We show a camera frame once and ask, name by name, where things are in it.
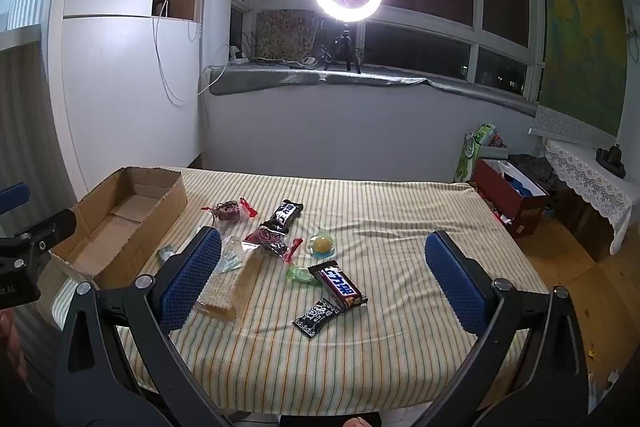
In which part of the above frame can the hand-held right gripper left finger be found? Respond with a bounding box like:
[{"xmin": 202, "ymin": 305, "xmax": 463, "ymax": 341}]
[{"xmin": 54, "ymin": 226, "xmax": 236, "ymax": 427}]

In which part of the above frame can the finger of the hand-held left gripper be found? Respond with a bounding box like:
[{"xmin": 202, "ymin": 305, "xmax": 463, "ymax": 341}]
[
  {"xmin": 0, "ymin": 183, "xmax": 29, "ymax": 216},
  {"xmin": 0, "ymin": 208, "xmax": 78, "ymax": 249}
]

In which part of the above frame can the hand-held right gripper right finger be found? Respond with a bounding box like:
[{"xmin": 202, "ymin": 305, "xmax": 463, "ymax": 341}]
[{"xmin": 424, "ymin": 230, "xmax": 591, "ymax": 427}]

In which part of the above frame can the sandwich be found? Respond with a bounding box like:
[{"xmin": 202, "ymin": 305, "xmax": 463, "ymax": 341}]
[{"xmin": 194, "ymin": 232, "xmax": 268, "ymax": 322}]

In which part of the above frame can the red-wrapped dark candy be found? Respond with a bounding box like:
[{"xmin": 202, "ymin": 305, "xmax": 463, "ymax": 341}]
[
  {"xmin": 243, "ymin": 222, "xmax": 304, "ymax": 263},
  {"xmin": 201, "ymin": 196, "xmax": 259, "ymax": 223}
]

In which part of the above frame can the green candy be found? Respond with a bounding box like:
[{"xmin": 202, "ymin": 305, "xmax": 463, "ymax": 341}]
[{"xmin": 286, "ymin": 264, "xmax": 324, "ymax": 288}]

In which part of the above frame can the brown chocolate bar packet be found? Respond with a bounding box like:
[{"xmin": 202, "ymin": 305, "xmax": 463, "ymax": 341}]
[
  {"xmin": 307, "ymin": 260, "xmax": 369, "ymax": 312},
  {"xmin": 262, "ymin": 199, "xmax": 305, "ymax": 236}
]

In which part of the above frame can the small black patterned packet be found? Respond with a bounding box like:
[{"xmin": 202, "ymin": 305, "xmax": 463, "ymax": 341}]
[{"xmin": 292, "ymin": 297, "xmax": 344, "ymax": 338}]

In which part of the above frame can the yellow jelly cup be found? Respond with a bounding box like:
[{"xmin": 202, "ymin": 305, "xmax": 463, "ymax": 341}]
[{"xmin": 306, "ymin": 232, "xmax": 337, "ymax": 258}]

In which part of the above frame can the person's left hand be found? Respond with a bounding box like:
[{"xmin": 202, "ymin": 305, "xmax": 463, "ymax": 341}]
[{"xmin": 0, "ymin": 311, "xmax": 27, "ymax": 389}]

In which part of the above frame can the red cardboard box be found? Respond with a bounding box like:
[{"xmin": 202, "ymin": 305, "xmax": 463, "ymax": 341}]
[{"xmin": 472, "ymin": 158, "xmax": 551, "ymax": 238}]

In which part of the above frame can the green gift bag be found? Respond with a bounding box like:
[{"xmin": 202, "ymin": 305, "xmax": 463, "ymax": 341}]
[{"xmin": 453, "ymin": 122, "xmax": 511, "ymax": 184}]

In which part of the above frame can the striped yellow bed sheet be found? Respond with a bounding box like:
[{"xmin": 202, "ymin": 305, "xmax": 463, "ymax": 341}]
[{"xmin": 35, "ymin": 167, "xmax": 551, "ymax": 414}]

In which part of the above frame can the dark wooden cabinet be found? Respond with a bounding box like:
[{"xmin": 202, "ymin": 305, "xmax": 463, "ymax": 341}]
[{"xmin": 549, "ymin": 181, "xmax": 617, "ymax": 264}]

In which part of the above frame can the dark cloth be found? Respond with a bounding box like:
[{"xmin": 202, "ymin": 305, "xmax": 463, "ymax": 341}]
[{"xmin": 510, "ymin": 154, "xmax": 557, "ymax": 188}]

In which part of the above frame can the white wardrobe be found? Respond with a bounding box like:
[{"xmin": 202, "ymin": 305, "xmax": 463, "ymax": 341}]
[{"xmin": 47, "ymin": 0, "xmax": 211, "ymax": 204}]

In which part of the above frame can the lace-covered side table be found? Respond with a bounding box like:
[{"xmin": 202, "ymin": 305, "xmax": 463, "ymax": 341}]
[{"xmin": 529, "ymin": 104, "xmax": 640, "ymax": 256}]

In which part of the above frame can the dark figurine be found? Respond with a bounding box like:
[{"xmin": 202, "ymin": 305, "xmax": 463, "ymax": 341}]
[{"xmin": 593, "ymin": 142, "xmax": 629, "ymax": 180}]

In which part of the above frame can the grey windowsill mat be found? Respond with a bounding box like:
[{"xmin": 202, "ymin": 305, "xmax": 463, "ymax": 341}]
[{"xmin": 208, "ymin": 64, "xmax": 539, "ymax": 118}]

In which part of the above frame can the leopard print cushion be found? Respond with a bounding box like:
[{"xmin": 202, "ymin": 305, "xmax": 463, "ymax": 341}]
[{"xmin": 255, "ymin": 9, "xmax": 321, "ymax": 60}]

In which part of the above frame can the black tripod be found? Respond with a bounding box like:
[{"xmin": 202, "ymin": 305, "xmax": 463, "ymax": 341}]
[{"xmin": 324, "ymin": 22, "xmax": 362, "ymax": 75}]

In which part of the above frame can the white cable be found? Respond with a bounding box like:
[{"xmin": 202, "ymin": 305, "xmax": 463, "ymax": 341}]
[{"xmin": 152, "ymin": 0, "xmax": 232, "ymax": 104}]

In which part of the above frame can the yellow-green wall map poster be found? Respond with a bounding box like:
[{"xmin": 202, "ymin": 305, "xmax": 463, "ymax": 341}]
[{"xmin": 530, "ymin": 0, "xmax": 629, "ymax": 144}]

